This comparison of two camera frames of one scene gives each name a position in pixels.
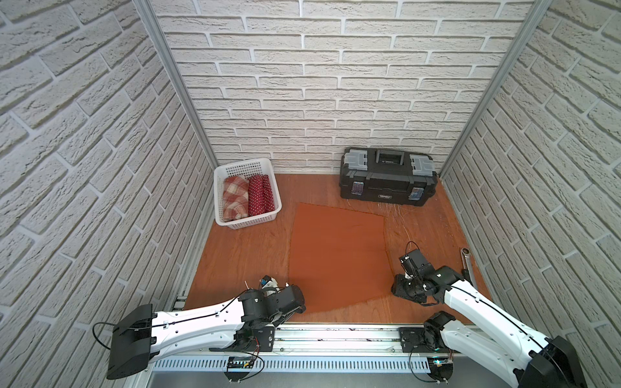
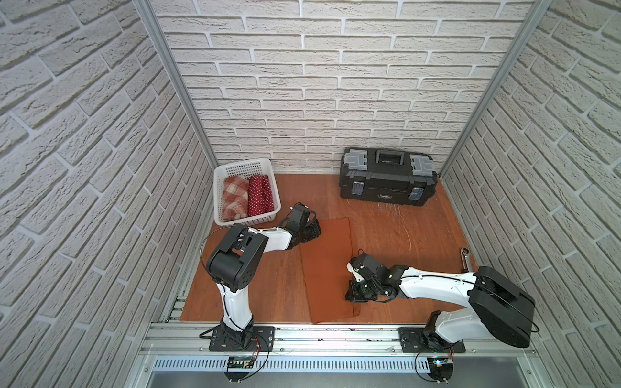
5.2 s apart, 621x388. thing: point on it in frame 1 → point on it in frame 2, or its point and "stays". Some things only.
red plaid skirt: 235,198 stays
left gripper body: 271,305 → 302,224
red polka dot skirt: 260,196 stays
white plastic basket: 246,193 stays
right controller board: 441,369 stays
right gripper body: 407,288 → 361,291
